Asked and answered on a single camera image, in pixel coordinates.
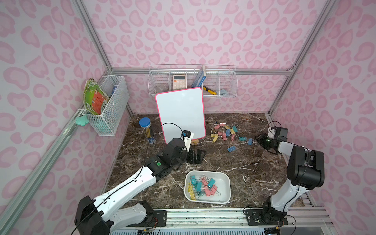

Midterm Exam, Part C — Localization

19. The teal binder clip lone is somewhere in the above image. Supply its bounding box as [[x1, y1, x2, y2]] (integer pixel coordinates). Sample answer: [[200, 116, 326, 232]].
[[191, 175, 197, 186]]

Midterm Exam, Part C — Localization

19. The yellow binder clip pile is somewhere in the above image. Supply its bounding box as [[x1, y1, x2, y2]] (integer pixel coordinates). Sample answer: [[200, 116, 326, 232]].
[[211, 134, 219, 143]]

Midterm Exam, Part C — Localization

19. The large teal binder clip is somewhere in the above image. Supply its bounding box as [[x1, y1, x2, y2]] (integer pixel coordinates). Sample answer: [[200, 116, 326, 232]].
[[207, 178, 215, 188]]

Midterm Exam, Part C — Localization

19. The white plastic storage tray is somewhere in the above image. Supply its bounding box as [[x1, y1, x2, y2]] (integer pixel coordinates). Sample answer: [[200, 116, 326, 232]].
[[184, 170, 231, 205]]

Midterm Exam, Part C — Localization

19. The yellow binder clip lone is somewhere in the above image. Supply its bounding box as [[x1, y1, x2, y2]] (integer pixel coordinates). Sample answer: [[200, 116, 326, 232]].
[[189, 190, 196, 200]]

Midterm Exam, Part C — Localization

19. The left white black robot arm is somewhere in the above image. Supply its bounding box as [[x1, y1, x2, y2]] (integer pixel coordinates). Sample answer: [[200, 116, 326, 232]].
[[74, 137, 207, 235]]

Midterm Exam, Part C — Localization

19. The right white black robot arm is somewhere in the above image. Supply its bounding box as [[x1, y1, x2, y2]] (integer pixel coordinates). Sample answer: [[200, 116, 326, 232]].
[[255, 126, 325, 224]]

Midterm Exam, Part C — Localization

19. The pink framed whiteboard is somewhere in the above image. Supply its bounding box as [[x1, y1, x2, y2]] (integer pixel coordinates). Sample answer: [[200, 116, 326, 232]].
[[155, 88, 206, 143]]

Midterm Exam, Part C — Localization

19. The blue lid pencil tube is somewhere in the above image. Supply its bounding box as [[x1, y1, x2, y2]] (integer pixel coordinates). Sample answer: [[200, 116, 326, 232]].
[[139, 117, 156, 144]]

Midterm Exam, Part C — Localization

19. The light blue cloth in basket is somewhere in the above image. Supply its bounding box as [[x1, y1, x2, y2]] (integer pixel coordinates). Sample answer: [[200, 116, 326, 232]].
[[219, 89, 230, 96]]

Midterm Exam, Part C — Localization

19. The yellow black utility knife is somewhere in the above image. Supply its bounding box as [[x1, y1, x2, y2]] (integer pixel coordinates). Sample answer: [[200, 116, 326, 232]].
[[203, 86, 217, 96]]

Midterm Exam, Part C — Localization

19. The blue book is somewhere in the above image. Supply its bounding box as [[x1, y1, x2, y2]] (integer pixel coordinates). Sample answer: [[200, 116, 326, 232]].
[[191, 66, 207, 88]]

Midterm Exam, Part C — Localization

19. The white calculator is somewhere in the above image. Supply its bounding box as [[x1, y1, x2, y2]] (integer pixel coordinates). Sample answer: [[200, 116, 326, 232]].
[[172, 74, 187, 91]]

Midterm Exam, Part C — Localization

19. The left white mesh basket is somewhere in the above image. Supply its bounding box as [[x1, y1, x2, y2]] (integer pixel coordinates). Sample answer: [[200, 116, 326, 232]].
[[86, 75, 130, 137]]

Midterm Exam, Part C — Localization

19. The green red snack packet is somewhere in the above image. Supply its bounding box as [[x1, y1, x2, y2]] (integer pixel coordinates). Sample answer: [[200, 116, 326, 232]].
[[83, 78, 110, 115]]

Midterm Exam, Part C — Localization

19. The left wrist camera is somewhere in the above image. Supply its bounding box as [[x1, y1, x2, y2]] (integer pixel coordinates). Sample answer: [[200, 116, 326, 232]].
[[182, 130, 194, 152]]

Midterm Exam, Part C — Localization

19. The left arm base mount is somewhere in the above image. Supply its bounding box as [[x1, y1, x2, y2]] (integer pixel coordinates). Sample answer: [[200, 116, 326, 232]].
[[127, 210, 167, 227]]

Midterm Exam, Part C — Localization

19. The back white wire basket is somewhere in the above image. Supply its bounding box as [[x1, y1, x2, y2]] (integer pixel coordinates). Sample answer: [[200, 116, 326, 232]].
[[148, 64, 238, 97]]

